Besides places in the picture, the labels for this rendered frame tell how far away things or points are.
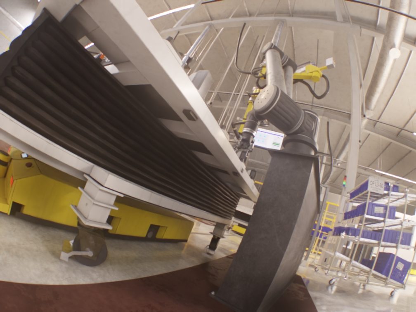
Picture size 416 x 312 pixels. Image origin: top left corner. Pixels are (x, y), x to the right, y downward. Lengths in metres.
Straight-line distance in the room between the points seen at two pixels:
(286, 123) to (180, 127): 0.60
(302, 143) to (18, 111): 1.32
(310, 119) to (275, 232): 0.70
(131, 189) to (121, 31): 0.58
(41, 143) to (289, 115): 1.16
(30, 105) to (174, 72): 0.51
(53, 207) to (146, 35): 0.83
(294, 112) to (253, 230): 0.69
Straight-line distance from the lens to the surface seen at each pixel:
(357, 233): 3.10
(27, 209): 0.99
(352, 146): 5.56
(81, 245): 0.85
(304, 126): 1.18
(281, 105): 1.07
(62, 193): 1.00
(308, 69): 2.17
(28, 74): 0.74
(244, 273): 1.05
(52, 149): 0.75
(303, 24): 3.21
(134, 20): 0.54
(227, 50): 13.17
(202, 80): 0.86
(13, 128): 0.72
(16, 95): 0.73
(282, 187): 1.04
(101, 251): 0.88
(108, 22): 0.58
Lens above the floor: 0.46
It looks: 14 degrees up
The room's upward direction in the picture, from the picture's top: 23 degrees clockwise
